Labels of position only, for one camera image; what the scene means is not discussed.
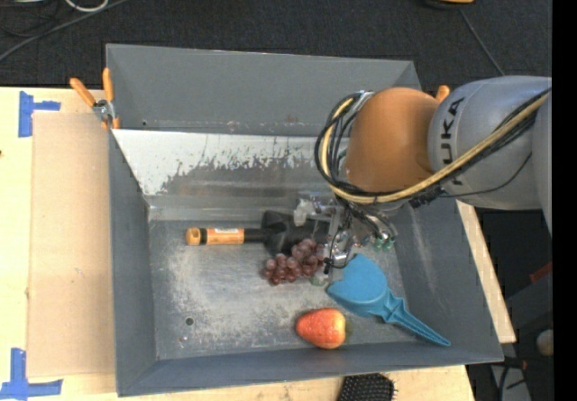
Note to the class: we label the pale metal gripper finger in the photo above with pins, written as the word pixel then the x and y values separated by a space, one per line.
pixel 339 258
pixel 341 240

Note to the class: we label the blue plastic scoop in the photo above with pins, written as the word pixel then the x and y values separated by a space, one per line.
pixel 365 284

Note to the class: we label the purple toy grape bunch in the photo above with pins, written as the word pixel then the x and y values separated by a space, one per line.
pixel 288 266

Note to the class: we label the red toy strawberry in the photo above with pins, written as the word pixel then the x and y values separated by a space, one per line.
pixel 321 327

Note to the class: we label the orange and black hand tool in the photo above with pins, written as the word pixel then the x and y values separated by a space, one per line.
pixel 221 236

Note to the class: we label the grey metal bin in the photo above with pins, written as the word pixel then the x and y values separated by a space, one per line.
pixel 216 300

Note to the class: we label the black bristle brush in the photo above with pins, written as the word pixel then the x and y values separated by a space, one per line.
pixel 367 388

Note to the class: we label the brown cardboard board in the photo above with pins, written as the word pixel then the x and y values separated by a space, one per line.
pixel 67 232

